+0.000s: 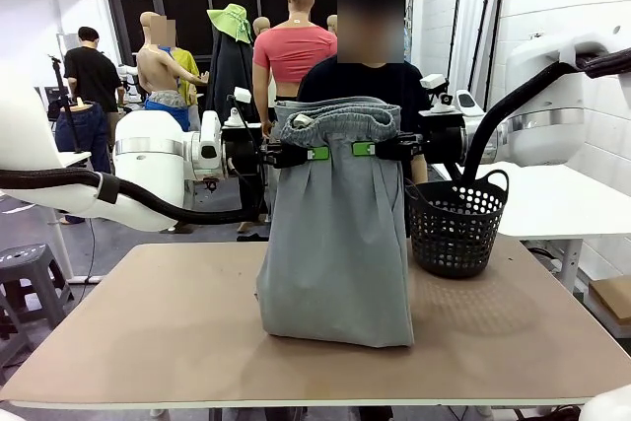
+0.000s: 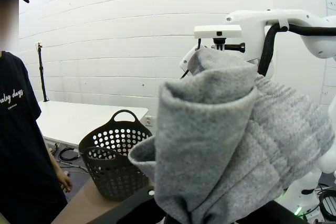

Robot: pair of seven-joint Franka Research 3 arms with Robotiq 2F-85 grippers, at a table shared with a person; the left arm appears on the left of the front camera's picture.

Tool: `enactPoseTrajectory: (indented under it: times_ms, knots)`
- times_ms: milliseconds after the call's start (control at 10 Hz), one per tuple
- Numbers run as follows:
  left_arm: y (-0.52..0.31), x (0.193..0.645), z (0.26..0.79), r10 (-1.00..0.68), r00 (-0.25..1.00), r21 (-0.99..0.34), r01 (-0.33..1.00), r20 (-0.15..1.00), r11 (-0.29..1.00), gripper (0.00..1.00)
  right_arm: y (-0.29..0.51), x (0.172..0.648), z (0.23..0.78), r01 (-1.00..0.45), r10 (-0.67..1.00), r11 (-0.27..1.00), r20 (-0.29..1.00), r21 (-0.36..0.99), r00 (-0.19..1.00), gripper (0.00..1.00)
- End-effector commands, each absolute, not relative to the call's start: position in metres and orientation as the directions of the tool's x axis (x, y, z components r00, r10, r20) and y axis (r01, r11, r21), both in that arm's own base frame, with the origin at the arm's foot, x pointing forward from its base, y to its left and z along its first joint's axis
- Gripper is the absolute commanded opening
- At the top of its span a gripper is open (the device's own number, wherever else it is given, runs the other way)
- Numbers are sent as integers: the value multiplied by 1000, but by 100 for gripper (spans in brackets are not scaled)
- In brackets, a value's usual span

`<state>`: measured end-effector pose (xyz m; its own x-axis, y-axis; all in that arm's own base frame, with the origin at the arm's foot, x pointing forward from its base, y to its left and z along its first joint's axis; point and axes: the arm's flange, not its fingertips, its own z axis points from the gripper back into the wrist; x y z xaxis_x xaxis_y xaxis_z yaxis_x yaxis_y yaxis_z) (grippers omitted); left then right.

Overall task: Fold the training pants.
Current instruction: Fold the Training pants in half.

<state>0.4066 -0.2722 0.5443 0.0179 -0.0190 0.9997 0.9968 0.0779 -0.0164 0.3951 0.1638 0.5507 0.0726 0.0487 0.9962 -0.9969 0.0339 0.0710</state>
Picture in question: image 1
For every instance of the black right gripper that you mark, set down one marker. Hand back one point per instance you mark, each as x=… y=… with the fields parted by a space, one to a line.
x=441 y=137

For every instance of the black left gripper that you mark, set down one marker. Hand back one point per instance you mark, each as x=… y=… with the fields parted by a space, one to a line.
x=246 y=147

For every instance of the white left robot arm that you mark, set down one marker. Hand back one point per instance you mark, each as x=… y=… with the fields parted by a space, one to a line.
x=148 y=160

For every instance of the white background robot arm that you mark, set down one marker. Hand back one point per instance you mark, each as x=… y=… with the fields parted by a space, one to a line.
x=129 y=77

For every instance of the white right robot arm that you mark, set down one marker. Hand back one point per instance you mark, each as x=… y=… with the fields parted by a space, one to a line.
x=542 y=115

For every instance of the person in black t-shirt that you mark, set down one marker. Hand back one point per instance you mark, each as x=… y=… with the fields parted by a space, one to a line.
x=384 y=83

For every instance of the red crop top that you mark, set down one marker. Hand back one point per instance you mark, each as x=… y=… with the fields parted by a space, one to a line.
x=291 y=51

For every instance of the mannequin in floral shirt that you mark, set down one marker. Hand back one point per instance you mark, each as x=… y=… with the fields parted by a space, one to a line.
x=407 y=41

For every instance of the black coat on mannequin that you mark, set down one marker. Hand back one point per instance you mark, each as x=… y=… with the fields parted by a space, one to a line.
x=229 y=71

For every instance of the black plastic laundry basket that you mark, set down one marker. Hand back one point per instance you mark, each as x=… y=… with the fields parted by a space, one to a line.
x=456 y=233

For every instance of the small tan mannequin head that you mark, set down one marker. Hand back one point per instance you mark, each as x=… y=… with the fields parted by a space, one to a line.
x=261 y=25

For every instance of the yellow shirt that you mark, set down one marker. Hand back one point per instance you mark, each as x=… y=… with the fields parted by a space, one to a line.
x=187 y=71

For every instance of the blue shorts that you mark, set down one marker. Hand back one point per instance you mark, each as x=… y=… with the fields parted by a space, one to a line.
x=167 y=113

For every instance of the green sun hat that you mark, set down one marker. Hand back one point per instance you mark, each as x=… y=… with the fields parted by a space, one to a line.
x=231 y=21

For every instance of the straight black pole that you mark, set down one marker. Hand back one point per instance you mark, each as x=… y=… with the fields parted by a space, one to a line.
x=480 y=31

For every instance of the bare-torso tan mannequin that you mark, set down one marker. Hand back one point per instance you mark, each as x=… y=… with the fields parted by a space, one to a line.
x=155 y=66

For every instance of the white side table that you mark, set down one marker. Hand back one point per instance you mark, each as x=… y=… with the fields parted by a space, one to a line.
x=552 y=194

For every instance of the dark blue jeans on form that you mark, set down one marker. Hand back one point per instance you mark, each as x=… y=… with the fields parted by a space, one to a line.
x=93 y=130

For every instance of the background person in black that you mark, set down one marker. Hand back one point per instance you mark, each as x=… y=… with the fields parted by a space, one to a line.
x=91 y=71

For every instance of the brown cardboard box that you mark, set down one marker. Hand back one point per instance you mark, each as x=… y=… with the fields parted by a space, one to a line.
x=613 y=298

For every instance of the grey plastic stool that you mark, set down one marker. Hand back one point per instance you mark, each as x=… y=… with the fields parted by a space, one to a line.
x=34 y=268
x=12 y=337

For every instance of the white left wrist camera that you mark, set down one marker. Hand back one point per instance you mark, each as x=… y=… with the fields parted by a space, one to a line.
x=243 y=95

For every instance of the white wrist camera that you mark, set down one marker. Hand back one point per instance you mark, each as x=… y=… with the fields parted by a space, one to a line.
x=433 y=81
x=243 y=95

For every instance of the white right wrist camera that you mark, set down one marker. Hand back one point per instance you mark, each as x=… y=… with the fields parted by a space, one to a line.
x=433 y=81

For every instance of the curved black wall pipe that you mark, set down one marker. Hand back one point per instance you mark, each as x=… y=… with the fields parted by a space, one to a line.
x=456 y=21

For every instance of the black camera tripod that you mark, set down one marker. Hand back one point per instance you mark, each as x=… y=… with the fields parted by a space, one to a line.
x=64 y=95

